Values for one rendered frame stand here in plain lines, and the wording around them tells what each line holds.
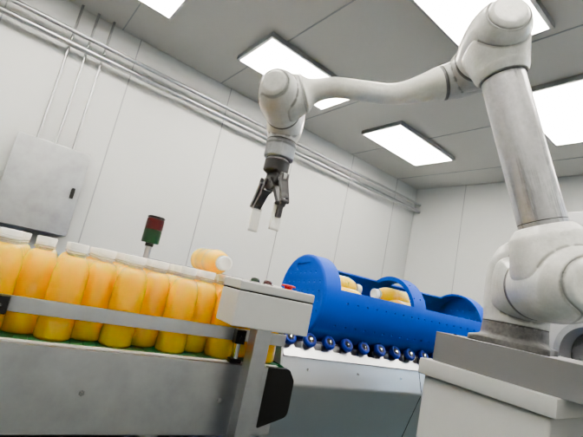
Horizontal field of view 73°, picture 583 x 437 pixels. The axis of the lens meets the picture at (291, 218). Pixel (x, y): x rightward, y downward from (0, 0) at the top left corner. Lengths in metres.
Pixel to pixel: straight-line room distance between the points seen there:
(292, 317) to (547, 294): 0.53
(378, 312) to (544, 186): 0.66
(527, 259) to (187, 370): 0.79
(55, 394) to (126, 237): 3.63
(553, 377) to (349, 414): 0.65
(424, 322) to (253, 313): 0.82
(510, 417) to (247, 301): 0.63
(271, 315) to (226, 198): 4.09
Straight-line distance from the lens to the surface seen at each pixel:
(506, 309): 1.13
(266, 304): 0.91
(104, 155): 4.52
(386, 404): 1.51
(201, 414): 1.04
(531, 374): 1.06
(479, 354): 1.10
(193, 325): 0.99
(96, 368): 0.95
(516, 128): 1.05
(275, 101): 1.00
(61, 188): 4.19
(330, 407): 1.37
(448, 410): 1.13
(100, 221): 4.45
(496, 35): 1.09
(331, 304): 1.25
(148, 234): 1.50
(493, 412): 1.08
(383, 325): 1.41
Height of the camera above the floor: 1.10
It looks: 10 degrees up
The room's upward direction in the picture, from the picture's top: 12 degrees clockwise
